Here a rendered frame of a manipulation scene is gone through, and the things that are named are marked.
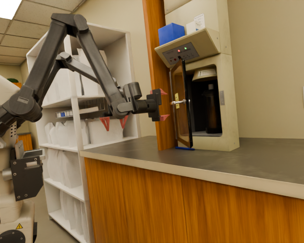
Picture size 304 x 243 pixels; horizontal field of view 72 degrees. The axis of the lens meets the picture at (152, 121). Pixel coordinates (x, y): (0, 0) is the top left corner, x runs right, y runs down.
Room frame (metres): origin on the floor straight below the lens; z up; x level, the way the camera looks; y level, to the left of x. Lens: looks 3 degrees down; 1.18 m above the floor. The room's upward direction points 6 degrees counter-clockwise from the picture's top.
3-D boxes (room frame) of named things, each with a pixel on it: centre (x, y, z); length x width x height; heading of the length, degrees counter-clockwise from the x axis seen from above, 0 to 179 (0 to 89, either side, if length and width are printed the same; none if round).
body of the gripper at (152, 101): (0.90, 0.00, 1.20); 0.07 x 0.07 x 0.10; 43
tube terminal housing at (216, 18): (1.20, -0.34, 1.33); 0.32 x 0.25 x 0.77; 43
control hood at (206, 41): (1.08, -0.21, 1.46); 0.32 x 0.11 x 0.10; 43
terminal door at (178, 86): (1.07, -0.15, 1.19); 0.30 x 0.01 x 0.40; 4
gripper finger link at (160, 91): (0.95, -0.05, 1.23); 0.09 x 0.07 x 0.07; 133
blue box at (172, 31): (1.13, -0.15, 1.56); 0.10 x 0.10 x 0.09; 43
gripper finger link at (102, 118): (1.09, 0.22, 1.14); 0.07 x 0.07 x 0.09; 44
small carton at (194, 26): (1.03, -0.25, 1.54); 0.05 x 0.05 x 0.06; 44
